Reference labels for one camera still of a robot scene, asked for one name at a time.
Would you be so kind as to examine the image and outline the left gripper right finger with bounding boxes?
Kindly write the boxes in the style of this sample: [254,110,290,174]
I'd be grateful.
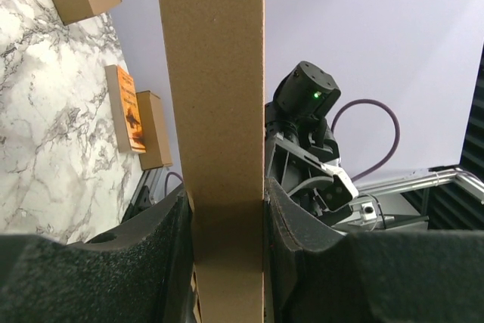
[264,179,483,322]

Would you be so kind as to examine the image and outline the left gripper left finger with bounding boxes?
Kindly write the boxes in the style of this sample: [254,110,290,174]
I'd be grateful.
[1,187,193,322]

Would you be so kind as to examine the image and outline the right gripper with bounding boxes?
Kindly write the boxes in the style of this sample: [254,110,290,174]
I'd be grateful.
[265,134,336,216]

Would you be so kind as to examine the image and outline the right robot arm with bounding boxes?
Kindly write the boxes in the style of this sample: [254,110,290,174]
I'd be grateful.
[265,61,341,163]

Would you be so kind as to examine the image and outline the cardboard box under book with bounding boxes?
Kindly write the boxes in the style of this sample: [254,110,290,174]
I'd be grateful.
[136,91,172,170]

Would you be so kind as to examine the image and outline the orange paperback book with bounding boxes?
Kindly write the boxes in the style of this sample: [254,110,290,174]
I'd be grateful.
[104,64,146,154]

